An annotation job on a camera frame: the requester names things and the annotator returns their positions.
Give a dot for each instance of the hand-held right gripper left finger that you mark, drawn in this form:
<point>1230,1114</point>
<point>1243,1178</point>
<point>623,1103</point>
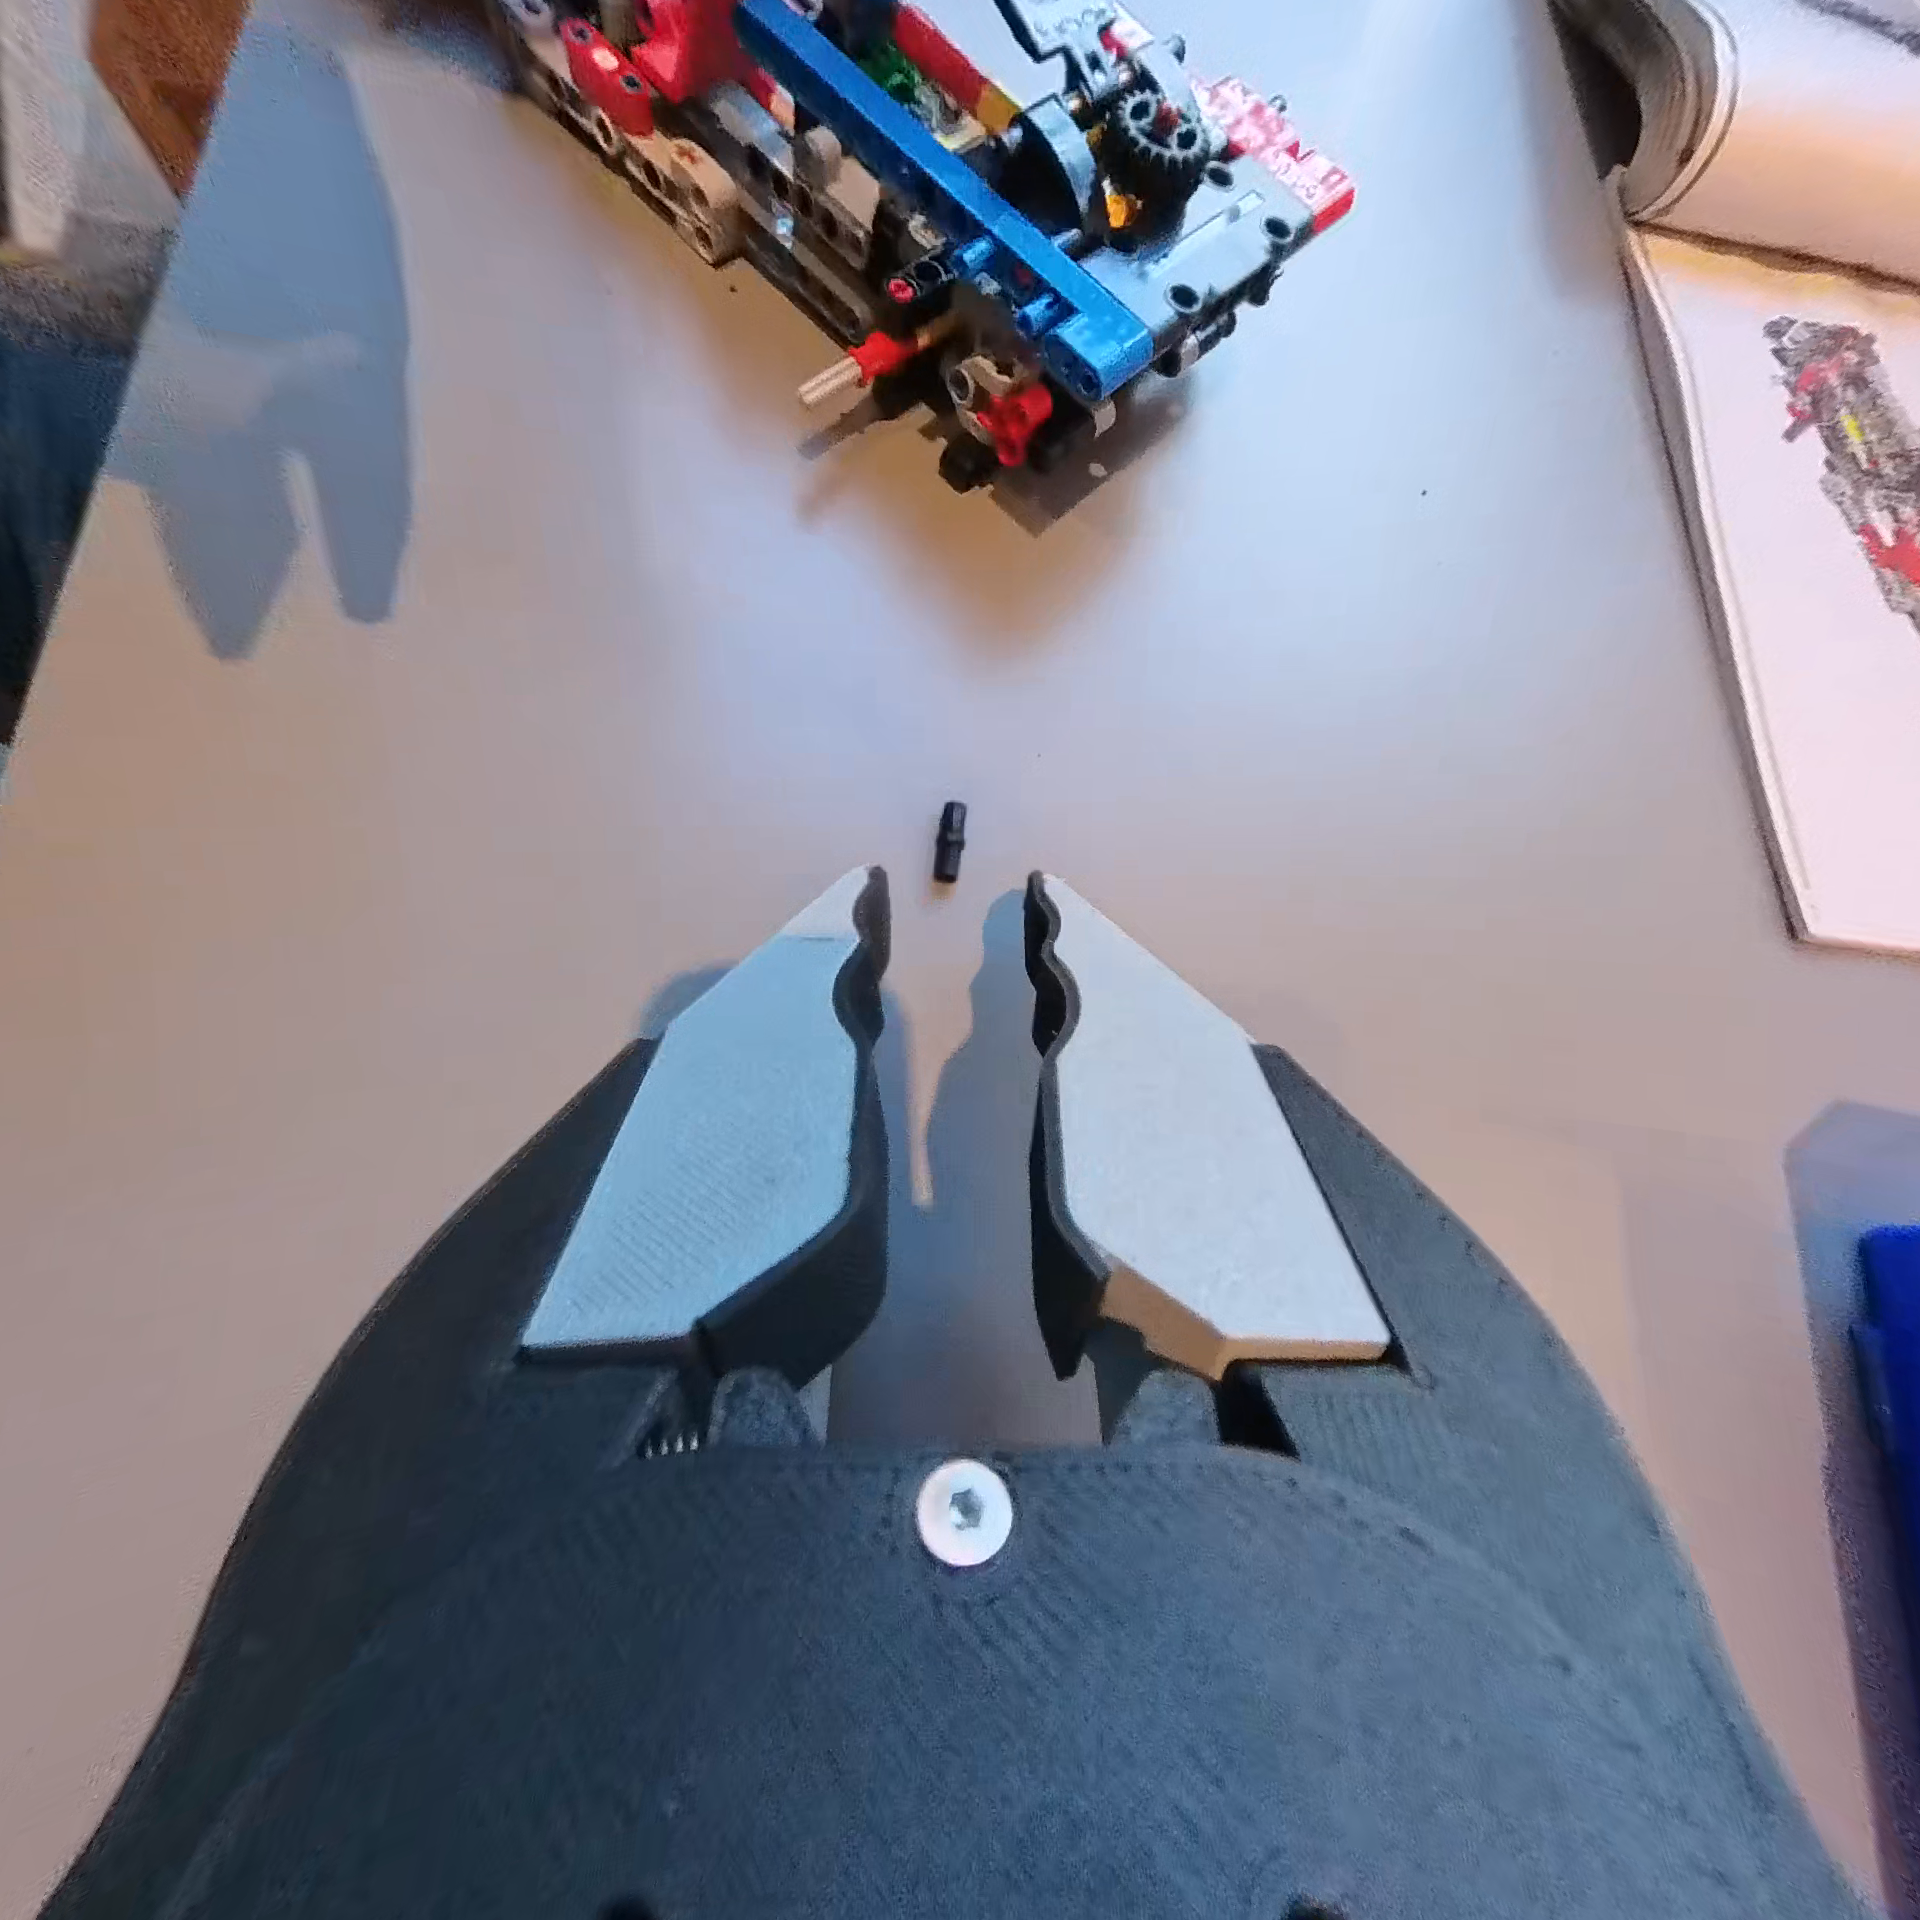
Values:
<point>705,1154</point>

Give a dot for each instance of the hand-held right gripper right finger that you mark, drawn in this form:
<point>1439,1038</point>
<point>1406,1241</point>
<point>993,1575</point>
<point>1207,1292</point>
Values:
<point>1200,1170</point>

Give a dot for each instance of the black toy pin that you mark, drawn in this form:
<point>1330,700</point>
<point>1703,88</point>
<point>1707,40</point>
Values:
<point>948,840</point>

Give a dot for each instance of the blue storage bin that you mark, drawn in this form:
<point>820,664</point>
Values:
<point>1891,1350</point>

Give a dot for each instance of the instruction booklet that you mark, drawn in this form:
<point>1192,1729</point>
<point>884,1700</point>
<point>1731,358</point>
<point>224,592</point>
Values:
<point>1800,600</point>

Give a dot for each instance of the toy brick car model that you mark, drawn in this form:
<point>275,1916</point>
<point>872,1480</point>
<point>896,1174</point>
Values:
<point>931,164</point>

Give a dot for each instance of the grey desk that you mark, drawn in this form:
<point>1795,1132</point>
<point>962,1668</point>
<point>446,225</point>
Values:
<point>600,675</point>

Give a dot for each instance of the wooden side table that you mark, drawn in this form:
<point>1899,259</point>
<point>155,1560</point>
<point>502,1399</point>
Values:
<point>166,76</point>

